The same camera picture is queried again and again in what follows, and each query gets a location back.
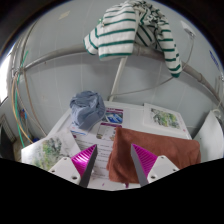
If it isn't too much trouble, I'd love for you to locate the blue wall sign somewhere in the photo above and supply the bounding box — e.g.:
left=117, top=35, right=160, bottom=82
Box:
left=209, top=49, right=221, bottom=71

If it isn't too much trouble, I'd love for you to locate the white wall socket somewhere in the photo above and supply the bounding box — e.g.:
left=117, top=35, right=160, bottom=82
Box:
left=179, top=20, right=198, bottom=38

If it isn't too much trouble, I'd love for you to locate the yellow cable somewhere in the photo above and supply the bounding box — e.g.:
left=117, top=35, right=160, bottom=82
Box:
left=11, top=71, right=34, bottom=144

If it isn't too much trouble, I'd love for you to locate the printed instruction sheet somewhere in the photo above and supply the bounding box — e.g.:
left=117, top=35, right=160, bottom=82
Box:
left=68, top=107, right=125, bottom=183

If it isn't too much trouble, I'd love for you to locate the crumpled blue-grey cloth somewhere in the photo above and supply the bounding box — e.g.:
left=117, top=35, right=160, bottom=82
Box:
left=69, top=90, right=107, bottom=132

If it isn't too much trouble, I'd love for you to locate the green-striped white garment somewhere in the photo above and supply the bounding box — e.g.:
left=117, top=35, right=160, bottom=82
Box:
left=82, top=0, right=183, bottom=79

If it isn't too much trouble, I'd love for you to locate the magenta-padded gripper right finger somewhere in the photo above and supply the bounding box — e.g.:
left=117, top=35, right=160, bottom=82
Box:
left=130, top=143, right=180, bottom=187

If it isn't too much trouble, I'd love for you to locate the green cable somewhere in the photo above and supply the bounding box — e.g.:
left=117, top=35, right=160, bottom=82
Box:
left=13, top=49, right=30, bottom=148

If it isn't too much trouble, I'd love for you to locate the white power cable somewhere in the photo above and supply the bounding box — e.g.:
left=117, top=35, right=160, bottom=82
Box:
left=109, top=34, right=196, bottom=101

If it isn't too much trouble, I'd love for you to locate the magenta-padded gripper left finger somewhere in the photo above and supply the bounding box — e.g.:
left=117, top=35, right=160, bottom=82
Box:
left=48, top=143, right=99, bottom=189

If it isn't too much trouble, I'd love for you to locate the brown towel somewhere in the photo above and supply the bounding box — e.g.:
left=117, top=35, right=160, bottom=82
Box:
left=106, top=126, right=202, bottom=184

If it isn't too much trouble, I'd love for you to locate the white upright hose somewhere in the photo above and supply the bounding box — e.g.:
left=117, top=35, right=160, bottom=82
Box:
left=108, top=56, right=129, bottom=103

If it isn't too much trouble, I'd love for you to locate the grey wall pipe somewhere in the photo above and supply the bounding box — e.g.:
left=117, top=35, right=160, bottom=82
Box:
left=19, top=43, right=224, bottom=108

